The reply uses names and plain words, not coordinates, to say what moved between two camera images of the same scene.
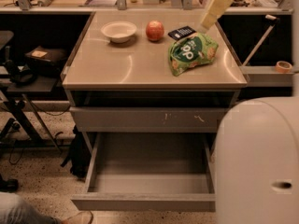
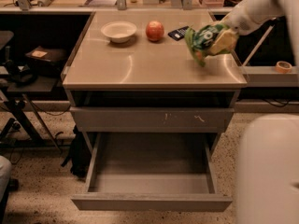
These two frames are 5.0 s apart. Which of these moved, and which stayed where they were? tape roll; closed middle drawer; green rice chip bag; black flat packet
Moved: green rice chip bag
Stayed: black flat packet; tape roll; closed middle drawer
